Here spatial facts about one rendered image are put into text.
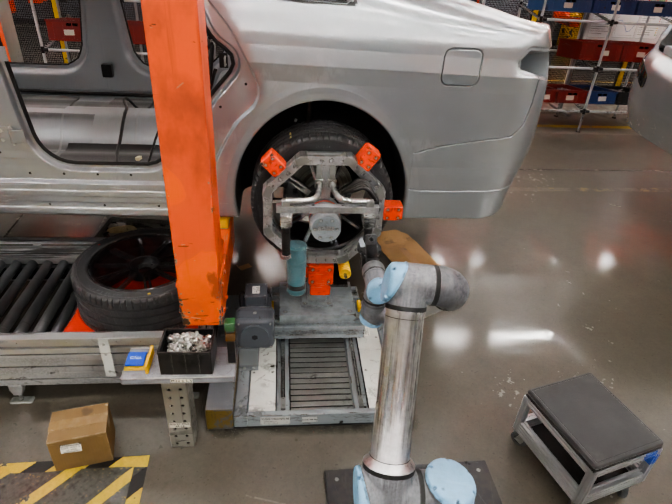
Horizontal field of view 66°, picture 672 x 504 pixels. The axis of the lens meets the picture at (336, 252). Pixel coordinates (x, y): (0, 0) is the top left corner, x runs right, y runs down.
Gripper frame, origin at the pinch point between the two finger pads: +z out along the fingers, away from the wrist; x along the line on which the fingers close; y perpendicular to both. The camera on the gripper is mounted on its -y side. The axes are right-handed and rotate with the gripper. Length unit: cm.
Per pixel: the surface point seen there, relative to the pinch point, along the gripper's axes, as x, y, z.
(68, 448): -120, 70, -46
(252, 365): -50, 74, 2
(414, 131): 23, -36, 33
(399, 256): 46, 82, 113
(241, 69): -52, -59, 36
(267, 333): -42, 49, -4
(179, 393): -76, 50, -37
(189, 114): -65, -57, -19
